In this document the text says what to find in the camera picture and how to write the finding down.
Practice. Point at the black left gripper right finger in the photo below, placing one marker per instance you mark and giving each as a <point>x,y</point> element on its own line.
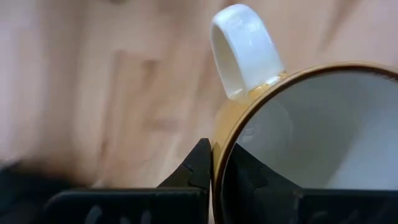
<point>280,208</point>

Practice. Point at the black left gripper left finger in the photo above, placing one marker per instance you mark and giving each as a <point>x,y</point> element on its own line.
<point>124,207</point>

